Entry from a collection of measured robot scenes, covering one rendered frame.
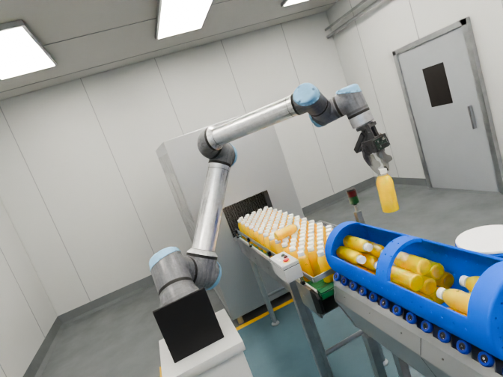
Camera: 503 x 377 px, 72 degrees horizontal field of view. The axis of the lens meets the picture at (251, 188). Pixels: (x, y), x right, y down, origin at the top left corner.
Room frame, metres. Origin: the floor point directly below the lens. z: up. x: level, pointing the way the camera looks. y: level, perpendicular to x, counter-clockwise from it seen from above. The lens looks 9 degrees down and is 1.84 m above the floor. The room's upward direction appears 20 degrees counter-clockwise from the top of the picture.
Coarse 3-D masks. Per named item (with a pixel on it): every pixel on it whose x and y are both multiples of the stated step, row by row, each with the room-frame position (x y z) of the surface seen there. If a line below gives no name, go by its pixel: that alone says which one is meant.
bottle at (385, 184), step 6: (384, 174) 1.36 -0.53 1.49; (378, 180) 1.37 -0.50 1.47; (384, 180) 1.35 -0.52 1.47; (390, 180) 1.35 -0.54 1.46; (378, 186) 1.37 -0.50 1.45; (384, 186) 1.35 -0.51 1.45; (390, 186) 1.34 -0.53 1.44; (378, 192) 1.38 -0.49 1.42; (384, 192) 1.35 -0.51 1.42; (390, 192) 1.34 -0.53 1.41; (384, 198) 1.35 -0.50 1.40; (390, 198) 1.34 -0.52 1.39; (396, 198) 1.35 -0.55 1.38; (384, 204) 1.36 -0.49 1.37; (390, 204) 1.34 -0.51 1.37; (396, 204) 1.35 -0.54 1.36; (384, 210) 1.36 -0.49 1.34; (390, 210) 1.34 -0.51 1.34; (396, 210) 1.34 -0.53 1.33
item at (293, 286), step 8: (296, 288) 1.83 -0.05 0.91; (296, 296) 1.82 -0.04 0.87; (296, 304) 1.82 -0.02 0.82; (304, 312) 1.83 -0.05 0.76; (304, 320) 1.82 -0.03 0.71; (304, 328) 1.84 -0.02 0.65; (312, 336) 1.83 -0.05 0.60; (312, 344) 1.82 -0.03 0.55; (312, 352) 1.84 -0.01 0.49; (320, 360) 1.82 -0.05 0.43; (320, 368) 1.82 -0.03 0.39; (320, 376) 1.85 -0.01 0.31; (328, 376) 1.83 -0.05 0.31
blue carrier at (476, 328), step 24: (336, 240) 1.68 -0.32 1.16; (384, 240) 1.62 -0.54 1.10; (408, 240) 1.26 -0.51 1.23; (336, 264) 1.57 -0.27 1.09; (384, 264) 1.24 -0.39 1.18; (456, 264) 1.23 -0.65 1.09; (480, 264) 1.12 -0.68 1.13; (384, 288) 1.24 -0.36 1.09; (456, 288) 1.21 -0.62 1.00; (480, 288) 0.88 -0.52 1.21; (432, 312) 1.01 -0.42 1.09; (456, 312) 0.93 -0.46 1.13; (480, 312) 0.85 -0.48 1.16; (480, 336) 0.85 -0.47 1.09
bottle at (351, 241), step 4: (348, 236) 1.66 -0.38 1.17; (352, 236) 1.64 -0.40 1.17; (344, 240) 1.67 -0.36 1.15; (348, 240) 1.64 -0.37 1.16; (352, 240) 1.61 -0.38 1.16; (356, 240) 1.58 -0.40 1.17; (360, 240) 1.56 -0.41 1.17; (364, 240) 1.56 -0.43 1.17; (344, 244) 1.66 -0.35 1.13; (348, 244) 1.63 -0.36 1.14; (352, 244) 1.60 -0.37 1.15; (356, 244) 1.56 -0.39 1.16; (360, 244) 1.55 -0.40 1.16; (364, 244) 1.53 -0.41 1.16; (352, 248) 1.61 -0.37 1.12; (356, 248) 1.56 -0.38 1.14; (360, 248) 1.54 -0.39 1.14
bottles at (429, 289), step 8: (368, 256) 1.54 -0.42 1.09; (352, 264) 1.54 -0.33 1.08; (360, 264) 1.57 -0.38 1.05; (368, 264) 1.51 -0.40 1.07; (376, 264) 1.48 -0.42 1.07; (448, 272) 1.23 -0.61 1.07; (424, 280) 1.20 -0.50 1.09; (432, 280) 1.20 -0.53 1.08; (440, 280) 1.22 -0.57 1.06; (448, 280) 1.22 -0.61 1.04; (424, 288) 1.19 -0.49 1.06; (432, 288) 1.20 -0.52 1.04; (448, 288) 1.22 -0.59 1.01; (424, 296) 1.19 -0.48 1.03; (432, 296) 1.20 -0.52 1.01
